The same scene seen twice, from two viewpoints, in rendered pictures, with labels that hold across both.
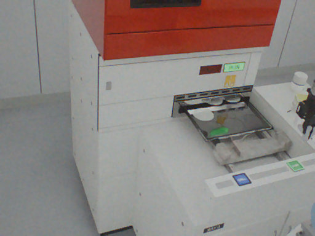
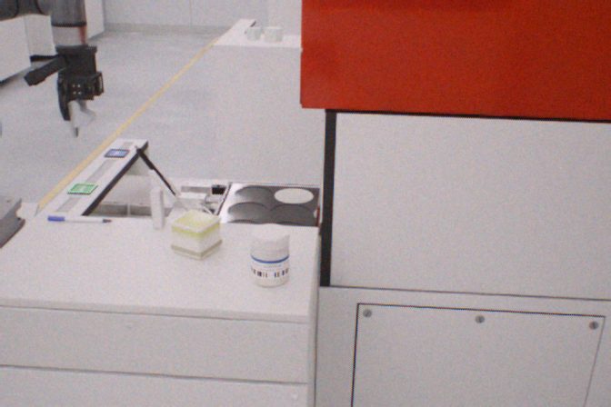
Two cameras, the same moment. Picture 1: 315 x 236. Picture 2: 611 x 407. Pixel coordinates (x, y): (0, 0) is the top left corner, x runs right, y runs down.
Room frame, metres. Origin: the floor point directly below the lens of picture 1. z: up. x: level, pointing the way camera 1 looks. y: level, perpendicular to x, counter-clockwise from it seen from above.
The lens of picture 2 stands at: (2.55, -1.39, 1.59)
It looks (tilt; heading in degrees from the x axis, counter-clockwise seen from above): 23 degrees down; 124
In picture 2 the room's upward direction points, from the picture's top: 1 degrees clockwise
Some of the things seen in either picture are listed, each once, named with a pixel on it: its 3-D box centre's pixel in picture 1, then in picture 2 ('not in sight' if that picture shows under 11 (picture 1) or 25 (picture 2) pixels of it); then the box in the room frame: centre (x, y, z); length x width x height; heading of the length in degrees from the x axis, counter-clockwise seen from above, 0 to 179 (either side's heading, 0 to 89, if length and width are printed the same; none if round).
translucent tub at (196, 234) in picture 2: (301, 103); (196, 234); (1.70, -0.52, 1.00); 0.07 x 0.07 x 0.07; 6
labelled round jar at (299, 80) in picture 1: (298, 82); (270, 254); (1.88, -0.52, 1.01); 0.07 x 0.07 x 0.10
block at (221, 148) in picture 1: (223, 151); (196, 188); (1.36, -0.16, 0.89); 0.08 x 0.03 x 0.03; 31
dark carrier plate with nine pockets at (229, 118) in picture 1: (222, 111); (290, 213); (1.66, -0.14, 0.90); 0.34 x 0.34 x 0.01; 31
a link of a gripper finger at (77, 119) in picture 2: (309, 128); (78, 120); (1.28, -0.45, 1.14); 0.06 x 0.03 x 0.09; 31
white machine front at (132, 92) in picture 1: (183, 85); (330, 143); (1.63, 0.07, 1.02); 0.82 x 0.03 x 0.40; 121
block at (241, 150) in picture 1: (239, 147); (190, 200); (1.40, -0.22, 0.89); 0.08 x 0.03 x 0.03; 31
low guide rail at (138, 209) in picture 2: (217, 150); (222, 213); (1.43, -0.14, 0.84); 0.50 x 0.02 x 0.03; 31
